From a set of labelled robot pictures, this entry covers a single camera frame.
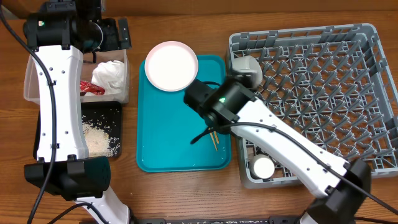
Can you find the white napkin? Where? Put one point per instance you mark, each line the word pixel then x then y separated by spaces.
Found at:
pixel 110 76

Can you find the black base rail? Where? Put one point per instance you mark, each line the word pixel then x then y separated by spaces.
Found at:
pixel 270 220

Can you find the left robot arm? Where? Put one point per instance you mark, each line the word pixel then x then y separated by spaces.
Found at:
pixel 58 36

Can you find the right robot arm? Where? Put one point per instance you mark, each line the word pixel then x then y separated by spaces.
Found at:
pixel 340 187

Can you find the teal serving tray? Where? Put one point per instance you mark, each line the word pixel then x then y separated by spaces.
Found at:
pixel 165 128

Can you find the red snack wrapper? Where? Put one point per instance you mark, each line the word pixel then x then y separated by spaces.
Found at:
pixel 87 87

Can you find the grey bowl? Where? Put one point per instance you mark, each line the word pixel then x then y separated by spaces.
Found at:
pixel 247 70

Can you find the large white plate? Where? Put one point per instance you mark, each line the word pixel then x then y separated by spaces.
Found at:
pixel 171 66

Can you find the wooden chopstick left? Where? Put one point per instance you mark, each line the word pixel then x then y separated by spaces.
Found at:
pixel 214 141

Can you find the black plastic tray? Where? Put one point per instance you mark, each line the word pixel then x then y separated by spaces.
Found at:
pixel 105 115

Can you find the grey dishwasher rack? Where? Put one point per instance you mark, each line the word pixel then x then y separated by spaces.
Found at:
pixel 333 85

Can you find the wooden chopstick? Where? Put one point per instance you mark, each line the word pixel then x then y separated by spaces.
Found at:
pixel 216 137
pixel 214 141

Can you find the leftover rice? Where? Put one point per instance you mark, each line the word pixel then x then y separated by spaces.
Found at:
pixel 102 136

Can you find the white cup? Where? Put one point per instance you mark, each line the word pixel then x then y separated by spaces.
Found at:
pixel 261 167

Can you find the wooden chopstick right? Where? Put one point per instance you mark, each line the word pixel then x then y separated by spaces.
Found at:
pixel 216 137

